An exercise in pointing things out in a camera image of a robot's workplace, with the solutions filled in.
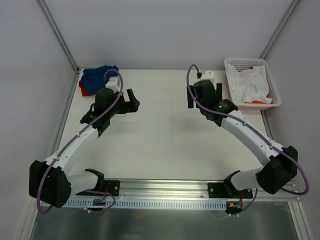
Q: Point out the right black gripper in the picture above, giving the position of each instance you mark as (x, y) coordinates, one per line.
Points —
(190, 99)

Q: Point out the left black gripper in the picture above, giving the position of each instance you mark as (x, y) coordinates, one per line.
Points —
(127, 106)

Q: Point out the white t shirt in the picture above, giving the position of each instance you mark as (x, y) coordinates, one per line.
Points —
(249, 84)

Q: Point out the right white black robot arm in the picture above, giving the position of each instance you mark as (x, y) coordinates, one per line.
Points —
(279, 164)

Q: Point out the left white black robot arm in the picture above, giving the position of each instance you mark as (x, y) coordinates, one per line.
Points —
(49, 180)

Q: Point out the folded blue t shirt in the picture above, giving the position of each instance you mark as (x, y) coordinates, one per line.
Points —
(93, 78)

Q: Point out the white plastic basket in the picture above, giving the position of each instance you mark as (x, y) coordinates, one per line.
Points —
(242, 63)

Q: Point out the folded red t shirt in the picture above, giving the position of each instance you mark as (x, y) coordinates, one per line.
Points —
(83, 90)

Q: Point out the orange t shirt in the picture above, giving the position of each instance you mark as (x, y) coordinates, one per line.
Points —
(265, 100)

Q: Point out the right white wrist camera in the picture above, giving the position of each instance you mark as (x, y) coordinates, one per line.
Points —
(206, 75)

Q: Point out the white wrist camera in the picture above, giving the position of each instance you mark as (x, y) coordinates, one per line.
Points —
(206, 75)
(114, 83)

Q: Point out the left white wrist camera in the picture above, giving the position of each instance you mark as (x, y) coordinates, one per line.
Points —
(114, 83)

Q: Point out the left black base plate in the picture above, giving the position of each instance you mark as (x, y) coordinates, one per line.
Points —
(111, 187)

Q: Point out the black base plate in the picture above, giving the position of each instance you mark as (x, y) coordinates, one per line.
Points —
(111, 187)
(222, 190)

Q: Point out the aluminium mounting rail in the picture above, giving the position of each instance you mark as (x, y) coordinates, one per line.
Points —
(160, 189)

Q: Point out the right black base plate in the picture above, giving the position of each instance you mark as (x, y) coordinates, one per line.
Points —
(222, 190)

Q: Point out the white slotted cable duct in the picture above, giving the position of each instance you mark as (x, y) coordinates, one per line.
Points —
(153, 204)

